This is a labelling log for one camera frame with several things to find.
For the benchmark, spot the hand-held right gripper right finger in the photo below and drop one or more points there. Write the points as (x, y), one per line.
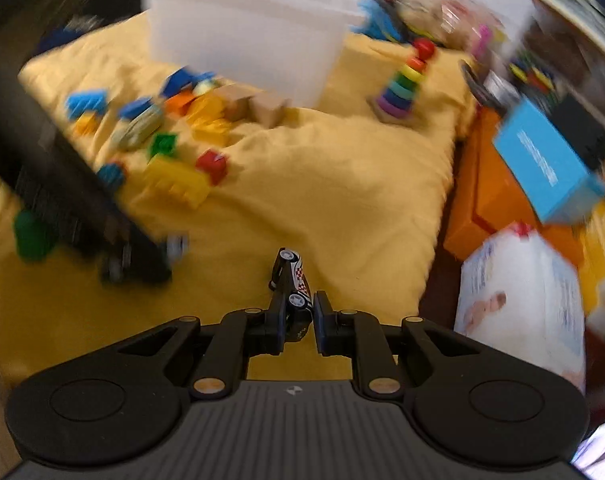
(324, 330)

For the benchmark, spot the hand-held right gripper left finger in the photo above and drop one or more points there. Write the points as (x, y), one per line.
(275, 332)

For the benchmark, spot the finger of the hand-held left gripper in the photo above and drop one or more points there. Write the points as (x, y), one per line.
(137, 260)

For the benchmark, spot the checkered toy car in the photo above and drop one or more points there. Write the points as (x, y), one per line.
(296, 280)

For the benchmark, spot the white plastic storage bin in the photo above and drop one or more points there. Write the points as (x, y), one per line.
(252, 25)

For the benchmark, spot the large green block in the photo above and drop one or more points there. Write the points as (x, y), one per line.
(32, 237)

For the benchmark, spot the blue studded block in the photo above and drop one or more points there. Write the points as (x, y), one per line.
(86, 102)

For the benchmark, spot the large yellow block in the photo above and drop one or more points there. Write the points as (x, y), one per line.
(177, 182)

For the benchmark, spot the beige oval toy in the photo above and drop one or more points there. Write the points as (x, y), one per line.
(138, 127)

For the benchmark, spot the small blue block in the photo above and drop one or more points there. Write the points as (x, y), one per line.
(135, 108)

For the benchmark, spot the green studded block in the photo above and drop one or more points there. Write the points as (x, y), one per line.
(163, 145)

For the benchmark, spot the red block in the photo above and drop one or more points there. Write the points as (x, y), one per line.
(212, 166)

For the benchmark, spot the yellow blanket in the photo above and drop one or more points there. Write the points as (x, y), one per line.
(332, 195)

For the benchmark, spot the yellow studded block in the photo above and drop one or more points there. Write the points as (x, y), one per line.
(210, 120)

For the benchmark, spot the wooden cube block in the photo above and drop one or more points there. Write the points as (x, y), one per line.
(235, 102)
(268, 109)

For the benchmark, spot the white plastic package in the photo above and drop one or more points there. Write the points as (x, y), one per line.
(522, 305)

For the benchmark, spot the orange box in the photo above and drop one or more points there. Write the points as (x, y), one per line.
(487, 200)

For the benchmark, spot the blue cardboard box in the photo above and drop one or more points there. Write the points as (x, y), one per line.
(542, 160)

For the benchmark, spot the yellow box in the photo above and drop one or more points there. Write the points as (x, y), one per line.
(602, 260)

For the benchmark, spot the clear bag of toys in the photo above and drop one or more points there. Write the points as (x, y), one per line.
(447, 10)

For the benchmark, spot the cluttered shelf unit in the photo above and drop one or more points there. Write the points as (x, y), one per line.
(572, 60)

